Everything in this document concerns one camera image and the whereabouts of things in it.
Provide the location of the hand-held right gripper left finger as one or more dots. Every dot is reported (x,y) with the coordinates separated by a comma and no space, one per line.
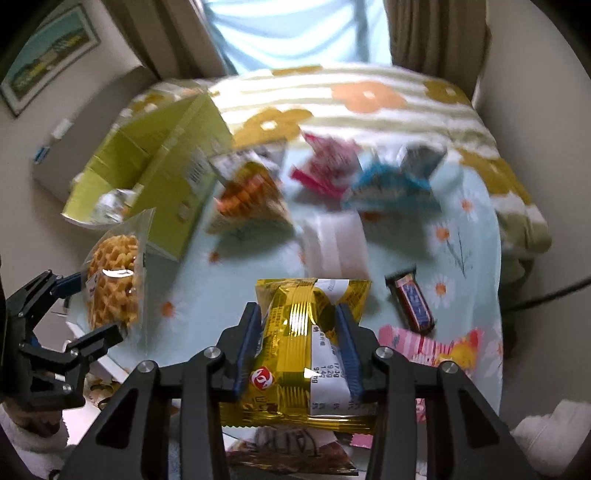
(249,360)

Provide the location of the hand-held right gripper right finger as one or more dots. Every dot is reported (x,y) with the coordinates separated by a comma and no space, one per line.
(348,355)

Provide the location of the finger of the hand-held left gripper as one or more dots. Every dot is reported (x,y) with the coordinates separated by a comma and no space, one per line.
(94,340)
(69,284)

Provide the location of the clear honeycomb cookie packet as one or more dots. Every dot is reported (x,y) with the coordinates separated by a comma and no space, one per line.
(113,286)

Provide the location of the yellow foil snack packet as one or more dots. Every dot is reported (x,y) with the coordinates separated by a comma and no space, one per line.
(295,332)

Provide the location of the brown chocolate bar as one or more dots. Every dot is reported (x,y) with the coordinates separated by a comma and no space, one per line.
(411,300)

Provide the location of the pink striped snack packet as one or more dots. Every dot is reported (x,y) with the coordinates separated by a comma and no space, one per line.
(431,346)

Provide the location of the white orange chips packet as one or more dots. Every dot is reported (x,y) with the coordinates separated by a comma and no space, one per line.
(249,196)

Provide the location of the yellow-lined cardboard box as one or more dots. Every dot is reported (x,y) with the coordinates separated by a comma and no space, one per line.
(171,152)

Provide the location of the blue white snack packet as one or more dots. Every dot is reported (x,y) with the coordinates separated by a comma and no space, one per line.
(388,189)

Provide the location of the pink white snack packet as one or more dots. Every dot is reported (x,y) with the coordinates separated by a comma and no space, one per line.
(328,166)

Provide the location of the person's left forearm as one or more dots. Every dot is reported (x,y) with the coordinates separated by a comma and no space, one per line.
(25,438)

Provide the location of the silver foil snack packet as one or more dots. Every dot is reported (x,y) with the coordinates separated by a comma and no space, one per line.
(111,206)

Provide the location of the brown printed snack packet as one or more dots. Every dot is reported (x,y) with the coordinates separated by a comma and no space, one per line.
(286,457)

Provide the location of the plain white packet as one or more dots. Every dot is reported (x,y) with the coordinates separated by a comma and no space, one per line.
(334,244)

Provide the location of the beige bed headboard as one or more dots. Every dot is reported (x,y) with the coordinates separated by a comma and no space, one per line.
(97,110)

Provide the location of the white fluffy cloth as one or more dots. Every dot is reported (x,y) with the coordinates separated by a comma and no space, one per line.
(554,434)

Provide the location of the striped floral blanket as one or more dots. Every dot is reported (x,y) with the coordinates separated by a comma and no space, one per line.
(369,124)

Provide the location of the brown curtain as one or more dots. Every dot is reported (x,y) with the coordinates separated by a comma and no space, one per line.
(434,41)
(175,32)

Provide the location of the white sheer window curtain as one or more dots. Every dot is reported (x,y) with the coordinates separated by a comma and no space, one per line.
(295,32)

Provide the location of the white wall switch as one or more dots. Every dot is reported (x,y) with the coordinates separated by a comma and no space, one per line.
(61,128)

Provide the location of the framed wall picture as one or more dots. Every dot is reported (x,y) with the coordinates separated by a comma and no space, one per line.
(46,60)

